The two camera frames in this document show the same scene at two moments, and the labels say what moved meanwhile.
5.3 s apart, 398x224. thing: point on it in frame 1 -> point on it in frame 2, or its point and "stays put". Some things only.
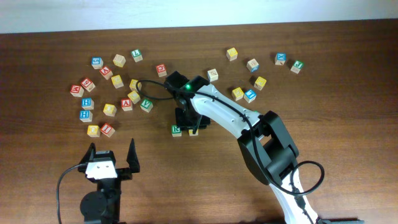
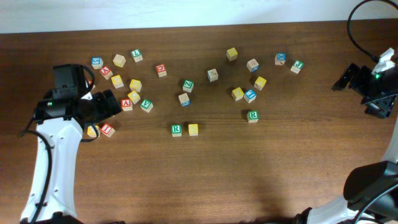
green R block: x=176 y=130 stays put
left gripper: x=125 y=174 -> x=109 y=107
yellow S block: x=191 y=132 stays put
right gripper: x=202 y=122 -> x=379 y=107
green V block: x=146 y=105 stays put
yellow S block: x=132 y=85 stays put
